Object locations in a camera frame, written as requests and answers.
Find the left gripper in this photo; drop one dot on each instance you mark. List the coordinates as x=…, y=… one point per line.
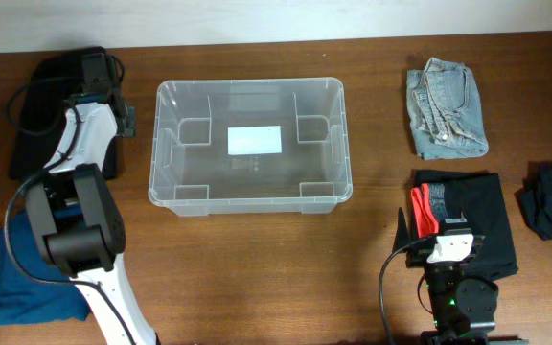
x=126, y=116

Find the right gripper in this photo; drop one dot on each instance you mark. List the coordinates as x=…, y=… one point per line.
x=401, y=238

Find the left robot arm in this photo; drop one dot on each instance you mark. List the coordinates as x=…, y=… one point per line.
x=76, y=223

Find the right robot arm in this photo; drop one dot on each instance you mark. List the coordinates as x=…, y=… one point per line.
x=462, y=305

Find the clear plastic storage container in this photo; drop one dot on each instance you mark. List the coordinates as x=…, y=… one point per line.
x=192, y=174

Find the white label in container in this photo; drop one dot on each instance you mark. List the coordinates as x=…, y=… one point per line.
x=254, y=140

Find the black garment with red waistband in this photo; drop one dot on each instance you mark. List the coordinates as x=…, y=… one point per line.
x=477, y=197

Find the light blue folded jeans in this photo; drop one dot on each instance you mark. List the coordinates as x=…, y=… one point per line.
x=445, y=111

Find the blue folded garment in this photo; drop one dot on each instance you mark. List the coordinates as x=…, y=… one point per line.
x=25, y=302

